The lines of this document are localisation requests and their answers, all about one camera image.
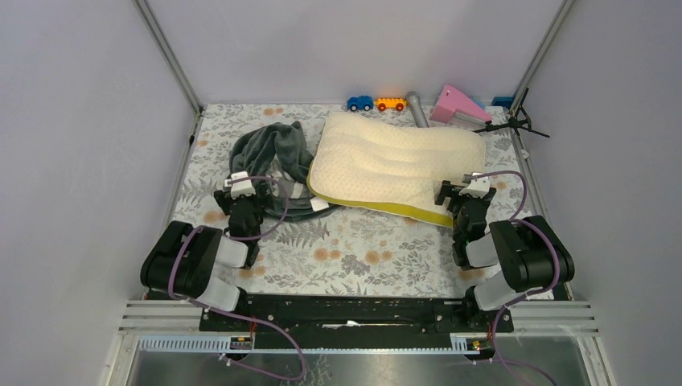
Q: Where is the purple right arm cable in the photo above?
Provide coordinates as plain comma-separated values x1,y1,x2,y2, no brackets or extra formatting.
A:
461,170,561,386

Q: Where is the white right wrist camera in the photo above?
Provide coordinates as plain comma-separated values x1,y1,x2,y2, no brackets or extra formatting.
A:
458,172,491,198

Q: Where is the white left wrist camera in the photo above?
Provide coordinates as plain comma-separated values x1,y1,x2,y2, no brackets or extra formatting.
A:
222,171,256,199

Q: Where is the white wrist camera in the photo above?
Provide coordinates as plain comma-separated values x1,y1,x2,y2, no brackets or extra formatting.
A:
458,172,491,198
222,171,256,199

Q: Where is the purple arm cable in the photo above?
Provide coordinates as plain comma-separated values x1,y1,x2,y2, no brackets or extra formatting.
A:
166,175,309,383
461,170,561,386

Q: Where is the zebra and grey pillowcase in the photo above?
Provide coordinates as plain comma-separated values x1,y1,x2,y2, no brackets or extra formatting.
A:
229,121,339,222

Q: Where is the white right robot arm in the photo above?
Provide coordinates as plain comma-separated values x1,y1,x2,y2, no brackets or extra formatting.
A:
435,180,575,331

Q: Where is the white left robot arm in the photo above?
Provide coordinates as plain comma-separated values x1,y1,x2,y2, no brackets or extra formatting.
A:
140,178,269,331

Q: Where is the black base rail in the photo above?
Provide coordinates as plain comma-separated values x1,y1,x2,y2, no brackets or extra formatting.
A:
199,293,516,351

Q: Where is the white and yellow pillow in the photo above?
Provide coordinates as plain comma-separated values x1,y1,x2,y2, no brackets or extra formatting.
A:
306,112,486,228

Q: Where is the yellow toy wagon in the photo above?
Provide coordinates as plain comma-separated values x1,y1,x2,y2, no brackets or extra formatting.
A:
374,97,408,112

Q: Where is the black mini tripod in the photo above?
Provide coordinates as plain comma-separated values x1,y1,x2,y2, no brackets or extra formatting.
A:
475,87,551,138

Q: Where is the blue block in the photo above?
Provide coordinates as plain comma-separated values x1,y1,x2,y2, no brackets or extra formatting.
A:
491,96,515,109

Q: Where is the pink wedge block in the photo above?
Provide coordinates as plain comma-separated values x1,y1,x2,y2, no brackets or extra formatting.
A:
429,84,492,127

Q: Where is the blue toy car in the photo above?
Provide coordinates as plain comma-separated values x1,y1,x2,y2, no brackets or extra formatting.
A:
347,95,374,112

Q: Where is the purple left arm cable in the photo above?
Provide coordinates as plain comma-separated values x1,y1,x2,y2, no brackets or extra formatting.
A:
166,175,309,383

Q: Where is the grey microphone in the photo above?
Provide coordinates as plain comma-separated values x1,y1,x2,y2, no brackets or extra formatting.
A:
405,91,429,128

